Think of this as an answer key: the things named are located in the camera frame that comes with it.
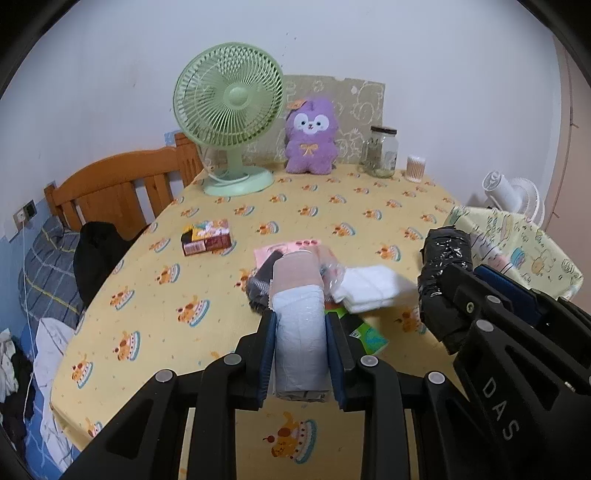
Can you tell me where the grey and beige cloth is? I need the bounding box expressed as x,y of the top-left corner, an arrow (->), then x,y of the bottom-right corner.
269,249 -> 329,403

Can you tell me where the dark grey drawstring pouch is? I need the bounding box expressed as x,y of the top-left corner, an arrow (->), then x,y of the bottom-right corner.
245,251 -> 283,313

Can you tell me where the green orange tissue pack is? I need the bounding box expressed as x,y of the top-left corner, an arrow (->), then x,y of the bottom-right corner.
325,305 -> 389,356

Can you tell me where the clear plastic bag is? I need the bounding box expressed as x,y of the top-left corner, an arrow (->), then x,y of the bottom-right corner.
318,245 -> 346,297

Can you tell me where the white towel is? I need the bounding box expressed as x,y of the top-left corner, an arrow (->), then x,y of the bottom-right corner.
331,265 -> 418,314

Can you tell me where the black plastic bundle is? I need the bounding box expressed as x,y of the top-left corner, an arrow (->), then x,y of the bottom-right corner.
418,226 -> 473,330

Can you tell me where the pink wet wipes pack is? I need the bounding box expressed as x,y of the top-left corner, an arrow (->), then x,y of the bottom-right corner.
253,239 -> 322,268

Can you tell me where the cartoon tissue pack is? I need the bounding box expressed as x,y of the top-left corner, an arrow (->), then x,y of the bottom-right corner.
180,219 -> 232,256

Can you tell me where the yellow cartoon storage box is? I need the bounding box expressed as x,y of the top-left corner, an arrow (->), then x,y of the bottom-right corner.
445,206 -> 584,300

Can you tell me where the yellow cartoon tablecloth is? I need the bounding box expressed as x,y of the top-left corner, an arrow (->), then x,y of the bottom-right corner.
51,164 -> 461,479

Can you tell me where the white floor fan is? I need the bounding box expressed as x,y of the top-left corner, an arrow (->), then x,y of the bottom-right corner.
482,171 -> 545,227

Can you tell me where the cotton swab container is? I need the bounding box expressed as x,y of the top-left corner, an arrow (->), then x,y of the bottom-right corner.
405,155 -> 426,183

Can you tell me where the black chair back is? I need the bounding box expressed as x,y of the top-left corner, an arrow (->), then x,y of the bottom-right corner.
73,221 -> 147,309

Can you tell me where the purple plush toy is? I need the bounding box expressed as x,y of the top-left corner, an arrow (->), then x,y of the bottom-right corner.
286,97 -> 339,175

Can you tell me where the glass jar with lid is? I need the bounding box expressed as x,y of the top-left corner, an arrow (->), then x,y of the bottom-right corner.
363,125 -> 399,179

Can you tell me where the blue plaid bedding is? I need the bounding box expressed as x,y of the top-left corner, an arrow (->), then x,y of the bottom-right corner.
19,216 -> 84,332

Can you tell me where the pile of clothes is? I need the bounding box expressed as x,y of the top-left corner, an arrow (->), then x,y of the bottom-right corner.
1,317 -> 79,479

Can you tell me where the green desk fan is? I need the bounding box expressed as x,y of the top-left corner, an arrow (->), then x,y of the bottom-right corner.
172,43 -> 284,197

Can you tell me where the beige cartoon backboard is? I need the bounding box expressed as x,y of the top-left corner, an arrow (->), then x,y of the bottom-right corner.
242,75 -> 386,166

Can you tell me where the wall power socket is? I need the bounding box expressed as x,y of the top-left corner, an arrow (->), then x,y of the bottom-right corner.
13,200 -> 37,231

